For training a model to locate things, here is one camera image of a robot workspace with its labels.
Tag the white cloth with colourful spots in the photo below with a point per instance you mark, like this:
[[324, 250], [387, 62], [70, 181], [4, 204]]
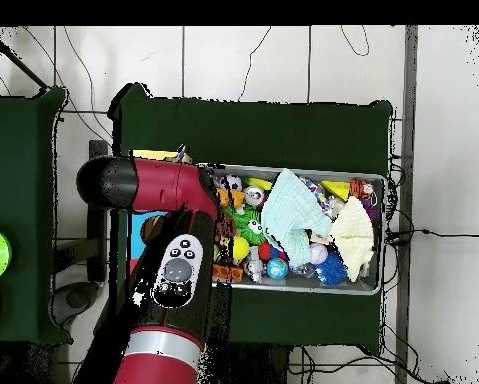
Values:
[[181, 155]]

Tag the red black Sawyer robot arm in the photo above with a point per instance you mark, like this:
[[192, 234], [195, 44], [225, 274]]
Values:
[[159, 184]]

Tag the metal mesh bin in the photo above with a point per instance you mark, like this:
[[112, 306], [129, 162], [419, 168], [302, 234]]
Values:
[[303, 284]]

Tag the wooden box with three holes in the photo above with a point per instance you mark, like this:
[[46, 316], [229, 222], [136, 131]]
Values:
[[141, 240]]

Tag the green spiky toy with eyes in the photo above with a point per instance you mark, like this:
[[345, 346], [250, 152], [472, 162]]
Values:
[[247, 224]]

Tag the orange toy building brick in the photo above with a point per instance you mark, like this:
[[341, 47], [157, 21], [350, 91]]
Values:
[[235, 196]]

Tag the brown toy football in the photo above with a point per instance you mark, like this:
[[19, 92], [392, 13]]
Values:
[[225, 228]]

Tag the silver drink can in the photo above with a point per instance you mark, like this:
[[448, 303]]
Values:
[[254, 196]]

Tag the small soccer ball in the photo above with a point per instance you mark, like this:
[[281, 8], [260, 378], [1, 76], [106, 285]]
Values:
[[233, 182]]

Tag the large yellow ball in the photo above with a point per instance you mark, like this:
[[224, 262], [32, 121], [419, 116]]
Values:
[[241, 248]]

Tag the mint green knitted cloth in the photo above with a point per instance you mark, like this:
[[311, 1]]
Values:
[[291, 208]]

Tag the blue white patterned ball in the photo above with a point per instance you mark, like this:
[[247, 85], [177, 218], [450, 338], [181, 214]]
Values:
[[277, 268]]

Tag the dark green tablecloth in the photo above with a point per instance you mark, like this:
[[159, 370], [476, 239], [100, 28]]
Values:
[[263, 132]]

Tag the blue spiky ball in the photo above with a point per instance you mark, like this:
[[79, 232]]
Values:
[[332, 268]]

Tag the cream knitted cloth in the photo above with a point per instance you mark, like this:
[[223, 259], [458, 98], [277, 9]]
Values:
[[353, 236]]

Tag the dark green side table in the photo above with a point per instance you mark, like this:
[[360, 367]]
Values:
[[19, 180]]

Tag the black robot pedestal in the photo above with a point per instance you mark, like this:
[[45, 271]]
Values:
[[255, 368]]

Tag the grey metal rail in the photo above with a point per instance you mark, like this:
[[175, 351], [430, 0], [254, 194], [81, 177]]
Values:
[[410, 80]]

